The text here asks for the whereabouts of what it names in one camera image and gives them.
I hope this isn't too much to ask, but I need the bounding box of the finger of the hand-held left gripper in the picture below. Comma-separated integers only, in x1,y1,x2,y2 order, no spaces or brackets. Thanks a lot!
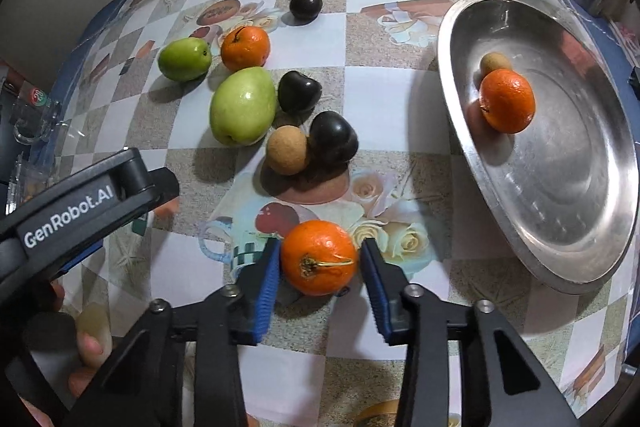
145,167,180,214

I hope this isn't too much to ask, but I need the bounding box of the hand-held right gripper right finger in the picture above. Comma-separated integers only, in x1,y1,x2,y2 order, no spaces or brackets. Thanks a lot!
360,238,581,427

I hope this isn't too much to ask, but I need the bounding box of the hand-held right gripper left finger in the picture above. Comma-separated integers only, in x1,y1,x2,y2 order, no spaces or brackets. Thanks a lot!
65,237,281,427

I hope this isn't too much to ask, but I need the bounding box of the tangerine with long stem scar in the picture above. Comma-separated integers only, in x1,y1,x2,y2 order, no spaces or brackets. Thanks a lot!
280,220,359,297

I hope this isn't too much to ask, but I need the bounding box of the large green jujube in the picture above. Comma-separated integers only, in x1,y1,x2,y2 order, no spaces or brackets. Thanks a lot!
209,67,277,146

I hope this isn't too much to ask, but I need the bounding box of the tan longan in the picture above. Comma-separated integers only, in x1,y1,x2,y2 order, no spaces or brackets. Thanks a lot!
265,125,309,176
479,52,515,78

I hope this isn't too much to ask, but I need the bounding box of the small green jujube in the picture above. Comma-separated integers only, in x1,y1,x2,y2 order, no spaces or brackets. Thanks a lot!
158,38,213,82

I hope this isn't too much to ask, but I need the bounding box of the large dark cherry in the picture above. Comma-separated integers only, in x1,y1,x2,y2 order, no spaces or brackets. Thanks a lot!
307,110,359,166

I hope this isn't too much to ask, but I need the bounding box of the heart-shaped dark cherry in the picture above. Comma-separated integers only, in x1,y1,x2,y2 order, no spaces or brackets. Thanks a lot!
277,71,323,114

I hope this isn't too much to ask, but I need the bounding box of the round metal plate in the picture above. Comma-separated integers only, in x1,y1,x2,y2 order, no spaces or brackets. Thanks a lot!
437,0,640,295

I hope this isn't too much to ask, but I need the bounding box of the person's left hand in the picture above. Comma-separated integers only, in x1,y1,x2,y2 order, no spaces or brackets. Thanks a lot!
50,281,112,400

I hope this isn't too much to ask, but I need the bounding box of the glass mug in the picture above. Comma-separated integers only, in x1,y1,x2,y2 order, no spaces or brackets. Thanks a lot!
12,84,68,145

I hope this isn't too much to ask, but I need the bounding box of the tangerine with green stem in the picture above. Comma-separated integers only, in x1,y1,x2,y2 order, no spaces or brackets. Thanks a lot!
220,26,271,72

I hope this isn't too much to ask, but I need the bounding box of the checkered printed tablecloth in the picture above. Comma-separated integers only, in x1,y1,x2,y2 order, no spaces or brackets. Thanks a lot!
50,0,640,427

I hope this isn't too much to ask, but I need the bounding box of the large orange tangerine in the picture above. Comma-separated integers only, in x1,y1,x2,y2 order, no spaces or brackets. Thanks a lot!
478,69,536,135

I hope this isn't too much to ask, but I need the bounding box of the dark cherry with stem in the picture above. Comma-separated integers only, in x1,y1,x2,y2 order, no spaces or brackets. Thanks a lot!
287,0,323,22

